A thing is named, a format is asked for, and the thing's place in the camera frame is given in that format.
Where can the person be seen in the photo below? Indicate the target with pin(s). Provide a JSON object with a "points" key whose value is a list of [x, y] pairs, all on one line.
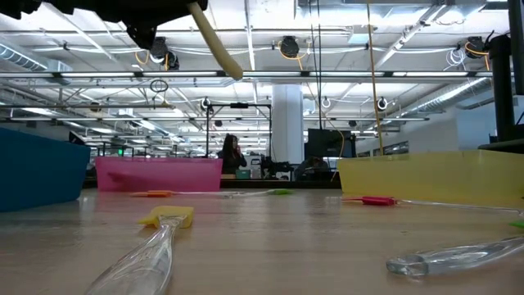
{"points": [[231, 157], [311, 168]]}

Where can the black background monitor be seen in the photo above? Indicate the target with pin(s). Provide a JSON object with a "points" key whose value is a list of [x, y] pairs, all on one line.
{"points": [[327, 143]]}

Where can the yellow plastic bin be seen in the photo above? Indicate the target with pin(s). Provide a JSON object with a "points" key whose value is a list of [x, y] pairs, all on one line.
{"points": [[409, 176]]}

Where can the red plastic bin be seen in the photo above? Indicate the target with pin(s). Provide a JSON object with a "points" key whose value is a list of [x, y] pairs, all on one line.
{"points": [[163, 174]]}

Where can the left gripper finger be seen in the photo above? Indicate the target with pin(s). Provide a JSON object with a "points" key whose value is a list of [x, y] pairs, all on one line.
{"points": [[200, 3]]}

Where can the black upright post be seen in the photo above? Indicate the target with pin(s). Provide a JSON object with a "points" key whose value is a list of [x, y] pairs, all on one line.
{"points": [[502, 102], [518, 41]]}

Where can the black metal table frame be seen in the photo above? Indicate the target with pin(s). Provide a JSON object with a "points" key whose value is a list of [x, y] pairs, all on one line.
{"points": [[266, 184]]}

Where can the blue plastic bin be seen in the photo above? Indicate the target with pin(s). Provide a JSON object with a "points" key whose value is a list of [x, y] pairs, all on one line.
{"points": [[41, 172]]}

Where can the teal box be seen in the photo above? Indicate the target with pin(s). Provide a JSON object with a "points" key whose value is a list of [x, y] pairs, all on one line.
{"points": [[242, 174]]}

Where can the silver air duct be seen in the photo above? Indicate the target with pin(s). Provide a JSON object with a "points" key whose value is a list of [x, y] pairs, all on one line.
{"points": [[24, 57], [450, 96]]}

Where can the black background robot arm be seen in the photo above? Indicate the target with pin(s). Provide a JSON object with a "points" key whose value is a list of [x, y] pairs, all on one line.
{"points": [[276, 167]]}

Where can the white building pillar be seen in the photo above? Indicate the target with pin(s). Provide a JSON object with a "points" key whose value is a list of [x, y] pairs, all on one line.
{"points": [[287, 123]]}

